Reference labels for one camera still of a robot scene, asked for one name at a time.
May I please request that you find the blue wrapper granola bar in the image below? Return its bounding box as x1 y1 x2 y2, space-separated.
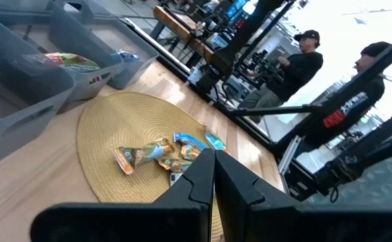
173 132 208 151
116 49 140 62
204 126 229 152

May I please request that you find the wooden background desk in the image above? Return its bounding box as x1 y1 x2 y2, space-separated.
153 5 217 68

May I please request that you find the black aluminium table frame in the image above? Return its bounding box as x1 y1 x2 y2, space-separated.
124 0 392 202

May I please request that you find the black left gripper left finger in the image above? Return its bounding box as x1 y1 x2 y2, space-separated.
30 149 216 242

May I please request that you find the round woven straw placemat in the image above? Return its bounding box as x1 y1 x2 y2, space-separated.
76 91 286 242

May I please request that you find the grey plastic bin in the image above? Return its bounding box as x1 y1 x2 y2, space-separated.
0 8 75 172
81 0 159 90
47 0 124 114

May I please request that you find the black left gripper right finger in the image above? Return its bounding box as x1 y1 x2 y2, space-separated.
215 150 392 242

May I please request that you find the person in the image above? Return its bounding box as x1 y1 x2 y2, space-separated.
237 29 324 124
292 41 391 159

